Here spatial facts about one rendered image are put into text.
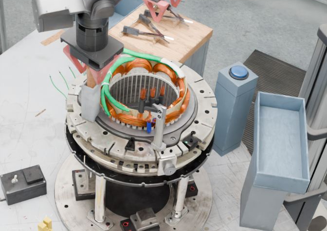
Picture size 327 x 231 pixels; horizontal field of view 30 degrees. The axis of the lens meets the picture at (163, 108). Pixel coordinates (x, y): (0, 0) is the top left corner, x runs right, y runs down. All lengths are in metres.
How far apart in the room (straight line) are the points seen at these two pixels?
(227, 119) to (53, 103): 0.50
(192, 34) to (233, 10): 2.04
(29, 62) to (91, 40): 0.82
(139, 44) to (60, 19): 0.50
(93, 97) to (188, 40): 0.41
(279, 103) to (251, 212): 0.26
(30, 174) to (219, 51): 1.93
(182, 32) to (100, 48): 0.48
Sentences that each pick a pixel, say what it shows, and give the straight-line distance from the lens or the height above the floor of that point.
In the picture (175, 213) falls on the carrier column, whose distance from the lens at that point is 1.45.
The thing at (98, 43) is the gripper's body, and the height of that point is 1.32.
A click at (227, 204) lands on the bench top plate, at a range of 1.54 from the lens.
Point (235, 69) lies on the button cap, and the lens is 1.50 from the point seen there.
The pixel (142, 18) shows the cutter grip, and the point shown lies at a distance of 1.54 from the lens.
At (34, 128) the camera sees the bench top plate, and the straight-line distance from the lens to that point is 1.68.
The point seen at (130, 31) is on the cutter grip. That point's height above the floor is 1.09.
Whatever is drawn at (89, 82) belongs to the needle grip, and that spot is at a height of 1.19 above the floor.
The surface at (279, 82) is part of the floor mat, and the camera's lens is 3.13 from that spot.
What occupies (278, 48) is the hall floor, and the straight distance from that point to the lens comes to 3.37.
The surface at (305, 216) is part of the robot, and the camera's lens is 1.87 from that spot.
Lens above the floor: 1.98
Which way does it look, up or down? 44 degrees down
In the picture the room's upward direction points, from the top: 8 degrees clockwise
